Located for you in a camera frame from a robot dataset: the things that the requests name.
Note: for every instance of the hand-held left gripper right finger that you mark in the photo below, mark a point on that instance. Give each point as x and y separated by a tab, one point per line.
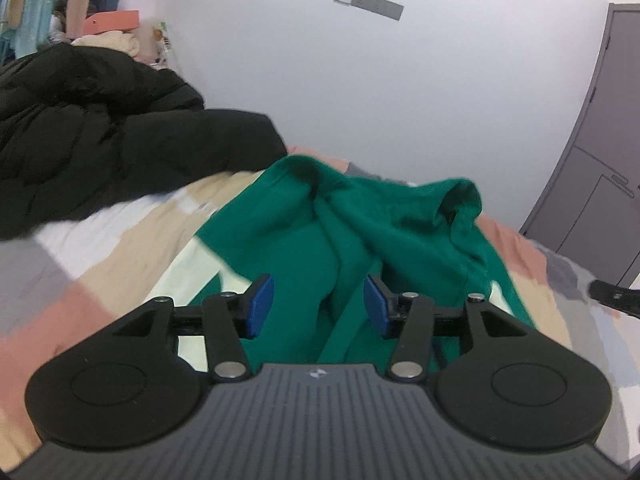
377	305

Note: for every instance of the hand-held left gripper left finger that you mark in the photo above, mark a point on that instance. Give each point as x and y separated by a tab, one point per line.
260	305

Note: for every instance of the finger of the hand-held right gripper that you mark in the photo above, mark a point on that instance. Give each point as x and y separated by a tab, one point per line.
617	297

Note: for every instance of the green garment with white lining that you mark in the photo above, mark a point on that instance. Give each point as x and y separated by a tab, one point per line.
310	240

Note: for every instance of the grey door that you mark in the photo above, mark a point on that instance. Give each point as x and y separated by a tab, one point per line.
600	185

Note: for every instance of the pastel patchwork bed sheet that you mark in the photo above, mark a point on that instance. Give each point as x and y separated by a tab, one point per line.
125	240

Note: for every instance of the black puffer jacket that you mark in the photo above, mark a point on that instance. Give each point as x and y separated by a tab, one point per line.
100	135

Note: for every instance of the cream fleece blanket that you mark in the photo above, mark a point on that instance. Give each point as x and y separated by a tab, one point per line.
110	42

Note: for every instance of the light blue hanging garment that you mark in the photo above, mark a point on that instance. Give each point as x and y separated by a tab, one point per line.
35	5

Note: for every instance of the grey wall switch panel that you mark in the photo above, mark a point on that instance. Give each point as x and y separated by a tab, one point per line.
377	5

